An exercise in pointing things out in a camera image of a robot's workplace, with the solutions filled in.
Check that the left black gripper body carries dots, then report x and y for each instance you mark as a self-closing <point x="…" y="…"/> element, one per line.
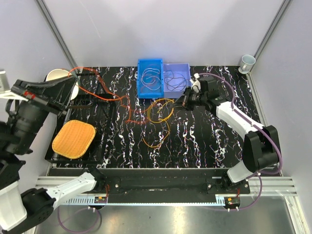
<point x="30" y="117"/>

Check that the white ceramic mug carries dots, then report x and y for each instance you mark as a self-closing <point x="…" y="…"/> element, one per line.
<point x="246" y="64"/>

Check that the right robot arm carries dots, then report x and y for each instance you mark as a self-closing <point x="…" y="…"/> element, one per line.
<point x="261" y="148"/>

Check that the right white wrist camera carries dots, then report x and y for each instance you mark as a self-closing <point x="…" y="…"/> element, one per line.
<point x="195" y="83"/>

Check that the orange perforated mat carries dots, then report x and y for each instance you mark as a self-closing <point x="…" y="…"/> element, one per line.
<point x="74" y="139"/>

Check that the white bowl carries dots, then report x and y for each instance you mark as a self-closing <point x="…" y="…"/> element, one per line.
<point x="60" y="73"/>

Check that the left aluminium frame post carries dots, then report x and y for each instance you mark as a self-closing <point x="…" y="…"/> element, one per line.
<point x="55" y="31"/>

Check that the black wire dish rack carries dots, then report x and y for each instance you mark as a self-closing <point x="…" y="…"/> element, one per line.
<point x="97" y="112"/>

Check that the lavender plastic bin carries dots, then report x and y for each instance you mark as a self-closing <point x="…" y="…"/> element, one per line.
<point x="176" y="79"/>

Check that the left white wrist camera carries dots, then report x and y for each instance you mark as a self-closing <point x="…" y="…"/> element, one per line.
<point x="5" y="90"/>

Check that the blue plastic bin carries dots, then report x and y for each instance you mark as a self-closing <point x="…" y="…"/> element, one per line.
<point x="150" y="78"/>

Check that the aluminium frame post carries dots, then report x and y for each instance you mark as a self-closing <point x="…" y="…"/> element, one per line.
<point x="273" y="26"/>
<point x="55" y="31"/>

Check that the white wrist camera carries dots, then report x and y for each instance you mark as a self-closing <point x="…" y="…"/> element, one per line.
<point x="195" y="83"/>
<point x="5" y="90"/>

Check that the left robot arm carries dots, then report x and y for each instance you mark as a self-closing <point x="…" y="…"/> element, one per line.
<point x="22" y="205"/>

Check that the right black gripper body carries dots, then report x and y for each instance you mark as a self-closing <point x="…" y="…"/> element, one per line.
<point x="194" y="99"/>

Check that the right aluminium frame post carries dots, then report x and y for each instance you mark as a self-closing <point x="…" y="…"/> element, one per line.
<point x="273" y="26"/>

